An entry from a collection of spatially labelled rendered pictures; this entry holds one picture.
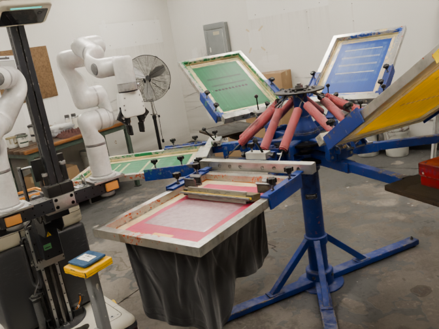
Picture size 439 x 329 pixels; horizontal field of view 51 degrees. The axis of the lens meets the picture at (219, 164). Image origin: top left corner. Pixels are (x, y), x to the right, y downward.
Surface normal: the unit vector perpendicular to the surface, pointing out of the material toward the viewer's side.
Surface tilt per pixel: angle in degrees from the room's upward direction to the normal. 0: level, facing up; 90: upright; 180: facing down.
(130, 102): 91
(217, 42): 90
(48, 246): 90
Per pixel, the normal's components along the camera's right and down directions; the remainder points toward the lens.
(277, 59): -0.58, 0.30
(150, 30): 0.80, 0.03
